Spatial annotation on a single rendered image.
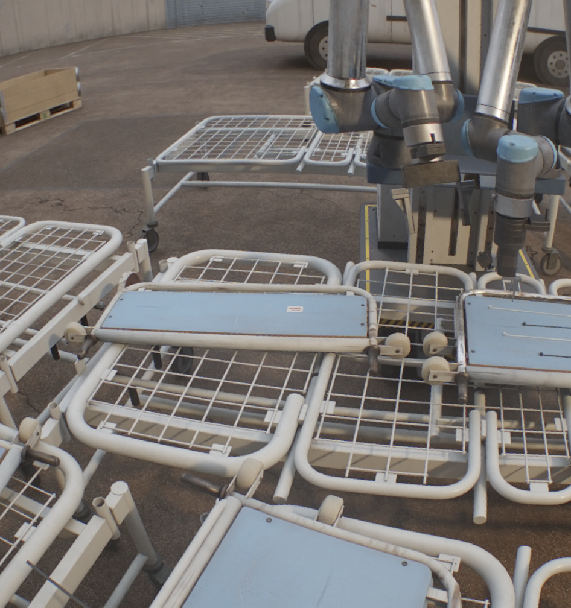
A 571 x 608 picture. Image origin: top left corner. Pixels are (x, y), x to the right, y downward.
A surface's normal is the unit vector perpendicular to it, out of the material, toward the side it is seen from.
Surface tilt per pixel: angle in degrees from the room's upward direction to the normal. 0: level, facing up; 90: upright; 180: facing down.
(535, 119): 90
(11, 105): 90
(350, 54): 99
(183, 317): 1
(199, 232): 0
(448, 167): 66
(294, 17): 90
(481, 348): 5
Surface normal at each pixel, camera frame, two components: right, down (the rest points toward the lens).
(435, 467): -0.23, 0.51
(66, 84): 0.83, 0.26
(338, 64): -0.47, 0.57
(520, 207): -0.01, 0.46
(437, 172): -0.02, 0.14
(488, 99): -0.65, 0.04
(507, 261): -0.23, 0.11
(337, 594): 0.08, -0.82
